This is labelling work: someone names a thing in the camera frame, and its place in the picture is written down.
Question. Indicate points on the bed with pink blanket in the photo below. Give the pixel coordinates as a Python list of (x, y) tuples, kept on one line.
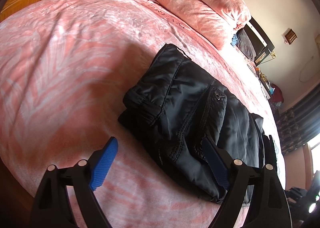
[(62, 67)]

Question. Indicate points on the grey pillow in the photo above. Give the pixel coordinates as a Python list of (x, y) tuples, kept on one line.
[(246, 44)]

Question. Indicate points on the large pink pillow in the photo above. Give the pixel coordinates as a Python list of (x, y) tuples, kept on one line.
[(185, 5)]

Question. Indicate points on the wooden wall lamp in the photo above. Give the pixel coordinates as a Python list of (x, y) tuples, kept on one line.
[(290, 35)]

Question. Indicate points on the red clothes pile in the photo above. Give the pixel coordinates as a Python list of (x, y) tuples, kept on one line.
[(278, 94)]

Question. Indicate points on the dark wooden headboard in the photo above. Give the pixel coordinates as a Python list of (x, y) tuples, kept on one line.
[(262, 42)]

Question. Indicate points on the blue cloth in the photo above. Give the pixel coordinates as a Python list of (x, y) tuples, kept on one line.
[(234, 40)]

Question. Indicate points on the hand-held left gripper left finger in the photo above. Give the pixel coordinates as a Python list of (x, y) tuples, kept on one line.
[(105, 161)]

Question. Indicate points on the black quilted pants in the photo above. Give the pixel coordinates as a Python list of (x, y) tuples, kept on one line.
[(180, 98)]

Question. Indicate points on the dark patterned curtain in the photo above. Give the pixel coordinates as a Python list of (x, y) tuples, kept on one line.
[(295, 123)]

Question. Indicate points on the window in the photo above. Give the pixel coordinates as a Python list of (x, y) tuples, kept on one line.
[(313, 158)]

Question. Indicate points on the dark cluttered nightstand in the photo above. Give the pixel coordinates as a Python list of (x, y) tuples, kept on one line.
[(265, 85)]

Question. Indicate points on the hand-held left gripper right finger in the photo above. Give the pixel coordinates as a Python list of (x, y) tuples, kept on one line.
[(216, 165)]

